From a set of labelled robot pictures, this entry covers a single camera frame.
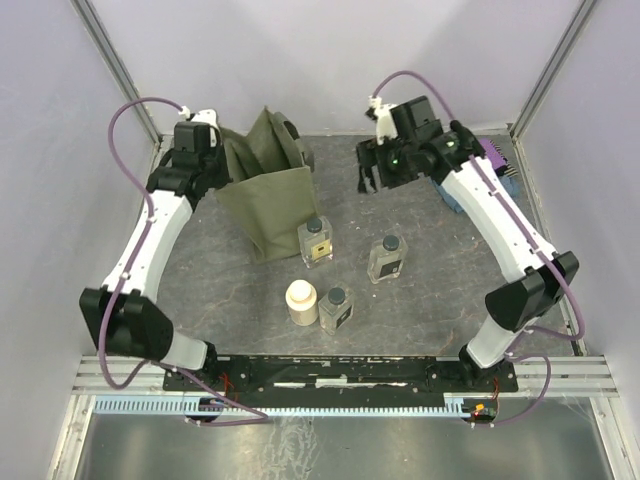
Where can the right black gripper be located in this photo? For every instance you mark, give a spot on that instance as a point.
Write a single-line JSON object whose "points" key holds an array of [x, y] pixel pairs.
{"points": [[371, 154]]}

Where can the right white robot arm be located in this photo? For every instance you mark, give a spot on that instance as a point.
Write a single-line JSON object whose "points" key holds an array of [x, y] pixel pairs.
{"points": [[536, 275]]}

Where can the aluminium frame rail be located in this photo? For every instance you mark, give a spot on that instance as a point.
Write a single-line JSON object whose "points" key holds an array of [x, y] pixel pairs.
{"points": [[573, 376]]}

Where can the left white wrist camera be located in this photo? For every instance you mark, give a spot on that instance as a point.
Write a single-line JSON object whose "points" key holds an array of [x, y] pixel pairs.
{"points": [[206, 116]]}

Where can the striped folded cloth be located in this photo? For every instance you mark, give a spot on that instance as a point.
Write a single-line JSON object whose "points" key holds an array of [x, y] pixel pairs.
{"points": [[507, 167]]}

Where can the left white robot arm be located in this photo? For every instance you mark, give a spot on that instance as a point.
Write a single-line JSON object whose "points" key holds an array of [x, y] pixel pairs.
{"points": [[122, 315]]}

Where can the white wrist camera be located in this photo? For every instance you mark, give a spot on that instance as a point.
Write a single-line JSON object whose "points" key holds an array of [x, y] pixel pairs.
{"points": [[206, 116], [381, 114]]}

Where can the blue folded cloth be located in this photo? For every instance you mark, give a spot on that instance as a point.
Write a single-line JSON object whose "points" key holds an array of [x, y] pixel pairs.
{"points": [[509, 184]]}

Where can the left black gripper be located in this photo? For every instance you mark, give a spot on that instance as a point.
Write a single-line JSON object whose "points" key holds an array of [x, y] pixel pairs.
{"points": [[217, 149]]}

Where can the clear bottle dark label front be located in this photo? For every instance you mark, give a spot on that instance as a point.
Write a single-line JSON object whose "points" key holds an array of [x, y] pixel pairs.
{"points": [[335, 308]]}

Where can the clear bottle yellow label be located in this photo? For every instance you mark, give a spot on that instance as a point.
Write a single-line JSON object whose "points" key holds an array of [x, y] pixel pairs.
{"points": [[316, 241]]}

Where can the purple folded cloth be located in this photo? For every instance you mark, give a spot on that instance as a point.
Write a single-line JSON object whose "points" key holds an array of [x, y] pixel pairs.
{"points": [[485, 143]]}

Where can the clear bottle dark label right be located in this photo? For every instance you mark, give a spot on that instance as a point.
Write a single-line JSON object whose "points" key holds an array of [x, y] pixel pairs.
{"points": [[387, 256]]}

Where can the cream round jar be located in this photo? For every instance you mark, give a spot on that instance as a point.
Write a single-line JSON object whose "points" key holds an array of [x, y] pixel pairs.
{"points": [[301, 299]]}

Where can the clear bottle dark label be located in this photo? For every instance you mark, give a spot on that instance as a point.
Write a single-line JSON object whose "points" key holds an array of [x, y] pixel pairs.
{"points": [[335, 308], [387, 256]]}

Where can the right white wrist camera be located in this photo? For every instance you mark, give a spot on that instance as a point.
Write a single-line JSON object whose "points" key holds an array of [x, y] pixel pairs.
{"points": [[381, 114]]}

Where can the olive green canvas bag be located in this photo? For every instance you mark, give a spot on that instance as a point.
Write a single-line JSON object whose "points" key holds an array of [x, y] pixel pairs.
{"points": [[272, 191]]}

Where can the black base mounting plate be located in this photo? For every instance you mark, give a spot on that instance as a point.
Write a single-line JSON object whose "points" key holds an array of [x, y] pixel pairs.
{"points": [[350, 398]]}

